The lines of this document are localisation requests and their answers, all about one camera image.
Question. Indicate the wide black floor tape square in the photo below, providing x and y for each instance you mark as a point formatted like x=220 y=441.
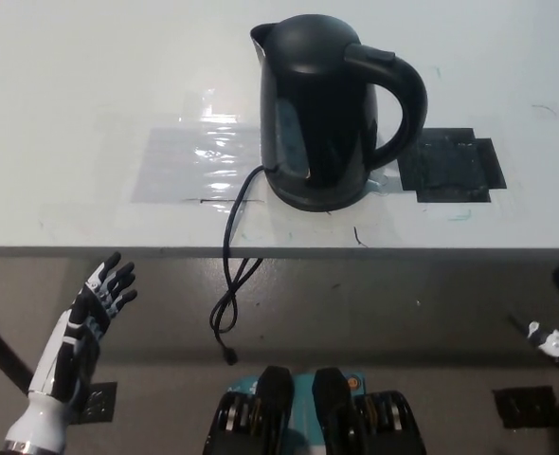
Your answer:
x=523 y=407

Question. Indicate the black electric kettle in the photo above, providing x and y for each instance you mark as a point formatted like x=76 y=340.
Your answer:
x=317 y=109

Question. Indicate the clear plastic sheet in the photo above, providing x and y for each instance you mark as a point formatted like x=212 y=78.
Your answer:
x=194 y=156

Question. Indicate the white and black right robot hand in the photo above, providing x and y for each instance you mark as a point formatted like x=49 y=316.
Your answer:
x=552 y=342

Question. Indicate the narrow black floor tape square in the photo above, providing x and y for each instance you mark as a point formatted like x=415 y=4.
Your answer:
x=100 y=400

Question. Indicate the black table leg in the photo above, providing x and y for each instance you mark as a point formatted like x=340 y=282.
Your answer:
x=2 y=341

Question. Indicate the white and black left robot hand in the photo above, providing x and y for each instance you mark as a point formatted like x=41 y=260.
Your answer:
x=66 y=346

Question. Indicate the black tape patch on table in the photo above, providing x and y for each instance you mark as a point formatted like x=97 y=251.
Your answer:
x=450 y=166

